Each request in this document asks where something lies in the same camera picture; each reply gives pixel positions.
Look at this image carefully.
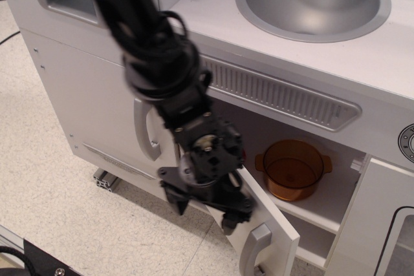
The black braided cable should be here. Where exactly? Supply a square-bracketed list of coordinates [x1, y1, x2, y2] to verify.
[0, 246, 39, 276]

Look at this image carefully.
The orange transparent pot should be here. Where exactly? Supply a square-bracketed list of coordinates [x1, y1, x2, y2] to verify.
[255, 140, 332, 202]

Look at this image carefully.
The white cabinet door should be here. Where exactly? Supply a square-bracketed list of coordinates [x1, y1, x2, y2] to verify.
[194, 167, 300, 275]

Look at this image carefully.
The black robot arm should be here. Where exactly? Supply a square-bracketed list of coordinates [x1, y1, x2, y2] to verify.
[95, 0, 253, 235]

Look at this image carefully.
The silver vent grille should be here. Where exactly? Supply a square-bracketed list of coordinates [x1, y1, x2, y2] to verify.
[201, 56, 362, 132]

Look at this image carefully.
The silver fridge door handle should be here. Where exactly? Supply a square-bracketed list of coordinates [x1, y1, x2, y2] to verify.
[133, 98, 161, 162]

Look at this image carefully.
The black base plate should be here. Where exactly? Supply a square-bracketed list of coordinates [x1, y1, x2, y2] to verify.
[23, 239, 80, 276]

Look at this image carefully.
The white toy kitchen cabinet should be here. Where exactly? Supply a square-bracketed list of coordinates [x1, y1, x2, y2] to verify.
[1, 0, 413, 275]

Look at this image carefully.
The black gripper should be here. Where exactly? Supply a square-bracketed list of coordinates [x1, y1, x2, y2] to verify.
[157, 155, 254, 236]

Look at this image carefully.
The silver oven dial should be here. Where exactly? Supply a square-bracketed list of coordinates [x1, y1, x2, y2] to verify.
[398, 124, 414, 162]

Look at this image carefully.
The white oven door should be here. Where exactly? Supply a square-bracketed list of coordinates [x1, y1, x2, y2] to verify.
[374, 206, 413, 276]

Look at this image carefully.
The aluminium extrusion foot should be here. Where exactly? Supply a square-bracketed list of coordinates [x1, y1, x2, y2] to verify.
[93, 168, 122, 193]

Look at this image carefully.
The silver round sink bowl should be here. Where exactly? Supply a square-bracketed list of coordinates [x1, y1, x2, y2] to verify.
[235, 0, 391, 43]

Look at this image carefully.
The silver cabinet door handle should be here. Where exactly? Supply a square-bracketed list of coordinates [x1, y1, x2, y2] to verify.
[239, 223, 272, 276]

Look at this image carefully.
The white fridge door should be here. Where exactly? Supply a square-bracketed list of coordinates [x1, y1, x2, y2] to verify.
[22, 30, 179, 200]

